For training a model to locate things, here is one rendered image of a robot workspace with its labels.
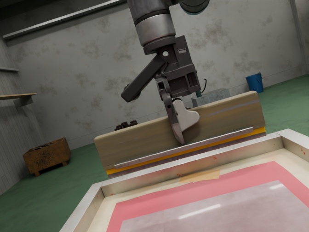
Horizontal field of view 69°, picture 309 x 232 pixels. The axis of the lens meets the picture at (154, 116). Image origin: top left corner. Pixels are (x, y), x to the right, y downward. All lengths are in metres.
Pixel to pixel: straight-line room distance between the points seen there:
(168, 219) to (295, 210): 0.22
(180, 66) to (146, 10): 0.12
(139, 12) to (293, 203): 0.44
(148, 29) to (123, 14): 6.98
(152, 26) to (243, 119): 0.26
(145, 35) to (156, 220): 0.37
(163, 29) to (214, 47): 7.07
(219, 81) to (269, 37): 2.03
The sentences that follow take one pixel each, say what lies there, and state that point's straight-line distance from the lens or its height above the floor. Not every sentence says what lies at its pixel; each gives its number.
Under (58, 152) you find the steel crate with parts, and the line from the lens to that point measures 5.82.
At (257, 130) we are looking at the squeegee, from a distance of 0.52.
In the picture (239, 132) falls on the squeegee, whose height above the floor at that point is 1.07.
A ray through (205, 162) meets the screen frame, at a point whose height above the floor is 0.97.
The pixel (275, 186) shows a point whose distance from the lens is 0.53.
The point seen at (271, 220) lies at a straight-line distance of 0.44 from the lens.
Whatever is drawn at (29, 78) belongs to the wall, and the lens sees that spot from 7.93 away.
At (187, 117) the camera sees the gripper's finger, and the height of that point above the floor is 1.13.
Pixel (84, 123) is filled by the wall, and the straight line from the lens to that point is 7.45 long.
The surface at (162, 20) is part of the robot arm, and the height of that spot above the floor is 1.32.
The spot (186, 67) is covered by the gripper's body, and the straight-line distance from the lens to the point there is 0.45.
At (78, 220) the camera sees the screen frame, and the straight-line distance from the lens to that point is 0.56.
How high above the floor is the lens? 1.22
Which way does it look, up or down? 8 degrees down
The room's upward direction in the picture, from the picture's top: 18 degrees counter-clockwise
